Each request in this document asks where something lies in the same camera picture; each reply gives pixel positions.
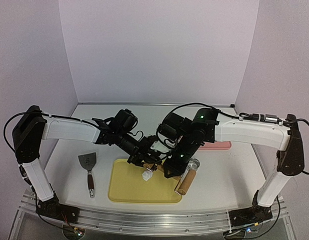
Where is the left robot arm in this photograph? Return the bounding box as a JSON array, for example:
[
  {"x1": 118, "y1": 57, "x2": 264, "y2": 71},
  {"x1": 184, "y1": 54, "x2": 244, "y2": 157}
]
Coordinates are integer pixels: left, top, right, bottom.
[{"x1": 12, "y1": 105, "x2": 162, "y2": 224}]

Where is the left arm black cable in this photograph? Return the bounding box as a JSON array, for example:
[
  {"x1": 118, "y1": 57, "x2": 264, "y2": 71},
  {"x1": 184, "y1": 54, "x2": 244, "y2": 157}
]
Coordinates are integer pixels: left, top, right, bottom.
[{"x1": 3, "y1": 111, "x2": 45, "y2": 153}]

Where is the metal scraper with wooden handle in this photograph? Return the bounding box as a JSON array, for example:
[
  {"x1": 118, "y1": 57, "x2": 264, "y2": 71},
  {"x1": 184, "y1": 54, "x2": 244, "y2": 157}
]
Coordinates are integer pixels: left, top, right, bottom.
[{"x1": 78, "y1": 152, "x2": 97, "y2": 199}]

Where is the yellow plastic tray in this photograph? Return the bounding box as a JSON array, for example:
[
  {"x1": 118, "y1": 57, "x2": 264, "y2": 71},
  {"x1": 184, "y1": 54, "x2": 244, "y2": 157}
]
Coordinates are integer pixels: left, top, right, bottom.
[{"x1": 108, "y1": 159, "x2": 182, "y2": 204}]

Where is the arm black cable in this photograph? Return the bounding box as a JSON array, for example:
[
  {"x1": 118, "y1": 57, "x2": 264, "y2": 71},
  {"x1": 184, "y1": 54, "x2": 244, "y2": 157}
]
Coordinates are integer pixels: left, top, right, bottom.
[
  {"x1": 164, "y1": 101, "x2": 309, "y2": 175},
  {"x1": 3, "y1": 111, "x2": 45, "y2": 153}
]

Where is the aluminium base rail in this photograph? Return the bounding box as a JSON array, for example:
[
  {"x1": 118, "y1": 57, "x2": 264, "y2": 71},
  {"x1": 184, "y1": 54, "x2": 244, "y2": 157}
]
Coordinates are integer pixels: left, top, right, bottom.
[{"x1": 8, "y1": 190, "x2": 296, "y2": 240}]

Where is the round metal cutter ring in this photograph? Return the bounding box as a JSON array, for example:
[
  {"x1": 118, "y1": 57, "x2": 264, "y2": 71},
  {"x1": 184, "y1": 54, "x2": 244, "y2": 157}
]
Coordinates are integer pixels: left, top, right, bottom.
[{"x1": 188, "y1": 158, "x2": 201, "y2": 173}]

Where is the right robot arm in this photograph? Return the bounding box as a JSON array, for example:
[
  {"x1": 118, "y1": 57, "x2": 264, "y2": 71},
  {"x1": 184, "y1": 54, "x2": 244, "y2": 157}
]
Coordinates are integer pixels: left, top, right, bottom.
[{"x1": 156, "y1": 108, "x2": 305, "y2": 227}]

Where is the white dough lump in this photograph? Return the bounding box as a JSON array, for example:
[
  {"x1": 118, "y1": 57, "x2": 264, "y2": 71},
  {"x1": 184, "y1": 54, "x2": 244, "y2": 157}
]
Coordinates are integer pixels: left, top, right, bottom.
[{"x1": 142, "y1": 170, "x2": 153, "y2": 182}]

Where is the wooden double-ended rolling pin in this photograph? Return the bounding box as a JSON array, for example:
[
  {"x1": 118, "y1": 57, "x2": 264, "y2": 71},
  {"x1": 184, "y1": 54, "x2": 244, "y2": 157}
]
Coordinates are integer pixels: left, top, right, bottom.
[{"x1": 143, "y1": 159, "x2": 200, "y2": 196}]

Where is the pink plastic tray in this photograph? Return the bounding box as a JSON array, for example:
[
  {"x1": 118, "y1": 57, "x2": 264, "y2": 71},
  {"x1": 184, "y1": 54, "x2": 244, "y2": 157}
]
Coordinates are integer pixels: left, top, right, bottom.
[{"x1": 198, "y1": 141, "x2": 232, "y2": 151}]

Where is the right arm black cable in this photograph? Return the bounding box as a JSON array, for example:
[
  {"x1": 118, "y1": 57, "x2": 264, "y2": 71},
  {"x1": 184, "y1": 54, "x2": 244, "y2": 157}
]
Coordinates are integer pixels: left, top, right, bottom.
[{"x1": 164, "y1": 101, "x2": 309, "y2": 175}]

